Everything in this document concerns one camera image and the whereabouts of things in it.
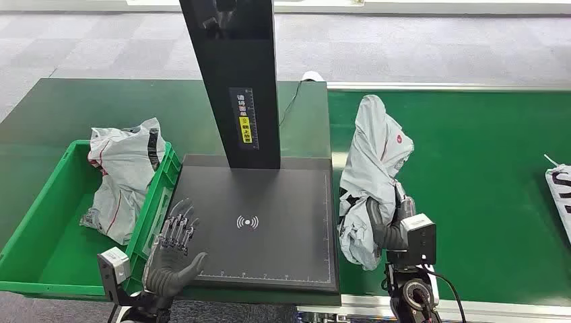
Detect black yellow label sticker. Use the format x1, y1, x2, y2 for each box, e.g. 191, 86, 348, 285
229, 87, 261, 151

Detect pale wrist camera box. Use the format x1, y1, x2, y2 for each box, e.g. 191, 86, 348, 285
387, 213, 437, 268
97, 246, 133, 286

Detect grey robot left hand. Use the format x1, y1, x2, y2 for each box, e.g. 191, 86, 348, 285
142, 213, 209, 299

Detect thin black cable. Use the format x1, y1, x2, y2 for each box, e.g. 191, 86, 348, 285
278, 81, 302, 128

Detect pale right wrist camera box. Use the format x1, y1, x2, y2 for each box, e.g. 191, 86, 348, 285
387, 213, 437, 268

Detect black inbound scanning machine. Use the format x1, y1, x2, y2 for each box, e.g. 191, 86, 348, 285
167, 0, 341, 295

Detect grey plastic mailer red dot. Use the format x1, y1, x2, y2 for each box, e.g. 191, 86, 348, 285
337, 94, 415, 271

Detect green plastic delivery crate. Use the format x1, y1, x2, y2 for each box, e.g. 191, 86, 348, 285
0, 139, 183, 297

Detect white mailer black print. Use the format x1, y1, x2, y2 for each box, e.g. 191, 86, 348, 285
544, 154, 571, 245

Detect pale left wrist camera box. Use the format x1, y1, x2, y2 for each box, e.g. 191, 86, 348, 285
97, 246, 133, 286

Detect green conveyor belt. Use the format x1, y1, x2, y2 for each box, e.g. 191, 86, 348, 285
327, 90, 571, 308

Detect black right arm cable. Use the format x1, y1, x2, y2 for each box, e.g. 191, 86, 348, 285
421, 266, 467, 323

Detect grey plastic mailer red lines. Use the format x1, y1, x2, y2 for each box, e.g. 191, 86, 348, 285
80, 117, 167, 246

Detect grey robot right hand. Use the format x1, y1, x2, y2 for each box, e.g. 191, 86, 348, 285
366, 182, 417, 252

